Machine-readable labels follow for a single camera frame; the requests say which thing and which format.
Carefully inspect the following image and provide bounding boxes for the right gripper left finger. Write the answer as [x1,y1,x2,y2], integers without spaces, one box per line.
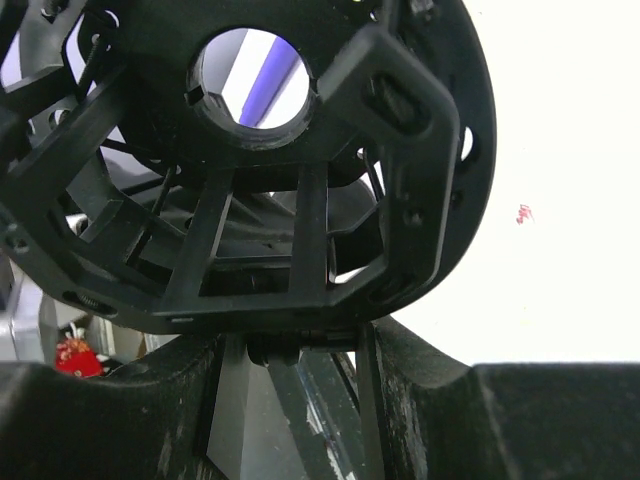
[1,335,224,479]

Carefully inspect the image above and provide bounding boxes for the black shock-mount desk stand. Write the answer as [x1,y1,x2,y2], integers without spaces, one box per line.
[1,1,497,454]

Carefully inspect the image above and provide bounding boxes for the plain purple microphone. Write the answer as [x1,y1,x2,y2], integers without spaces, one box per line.
[239,36,300,128]

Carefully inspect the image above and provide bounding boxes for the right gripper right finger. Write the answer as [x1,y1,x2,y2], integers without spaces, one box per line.
[356,317,639,479]

